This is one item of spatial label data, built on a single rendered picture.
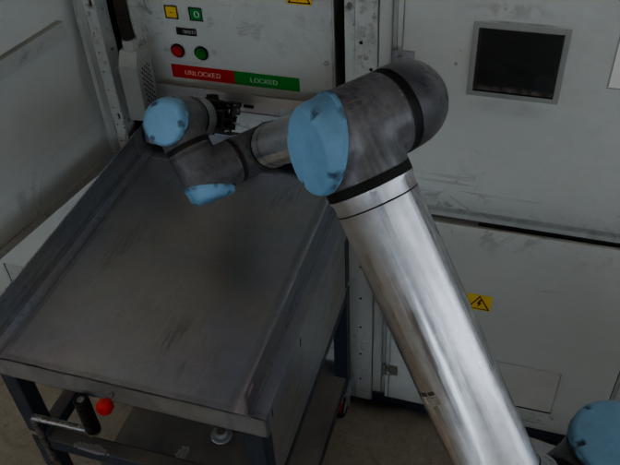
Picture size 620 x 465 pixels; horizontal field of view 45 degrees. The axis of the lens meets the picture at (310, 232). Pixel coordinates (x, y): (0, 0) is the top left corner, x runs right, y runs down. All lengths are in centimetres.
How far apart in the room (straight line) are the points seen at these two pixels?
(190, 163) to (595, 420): 83
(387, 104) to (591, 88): 70
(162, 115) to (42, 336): 51
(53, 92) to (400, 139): 107
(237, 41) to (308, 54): 17
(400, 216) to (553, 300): 105
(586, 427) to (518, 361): 97
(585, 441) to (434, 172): 78
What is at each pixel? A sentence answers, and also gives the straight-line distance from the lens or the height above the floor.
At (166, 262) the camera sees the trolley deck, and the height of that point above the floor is 85.
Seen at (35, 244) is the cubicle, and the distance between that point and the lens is 244.
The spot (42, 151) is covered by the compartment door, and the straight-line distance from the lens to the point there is 185.
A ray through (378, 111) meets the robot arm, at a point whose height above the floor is 147.
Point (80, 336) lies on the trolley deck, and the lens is 156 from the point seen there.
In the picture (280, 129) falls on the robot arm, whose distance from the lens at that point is 134.
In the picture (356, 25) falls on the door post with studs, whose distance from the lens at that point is 157.
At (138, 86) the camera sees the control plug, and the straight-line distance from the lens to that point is 177.
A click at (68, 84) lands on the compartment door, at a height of 109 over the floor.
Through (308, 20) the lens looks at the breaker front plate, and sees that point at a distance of 165.
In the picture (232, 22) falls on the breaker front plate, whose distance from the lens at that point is 172.
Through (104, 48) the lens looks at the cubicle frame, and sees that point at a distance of 186.
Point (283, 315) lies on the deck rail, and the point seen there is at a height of 89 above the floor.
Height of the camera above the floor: 196
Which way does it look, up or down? 42 degrees down
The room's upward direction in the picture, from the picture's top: 3 degrees counter-clockwise
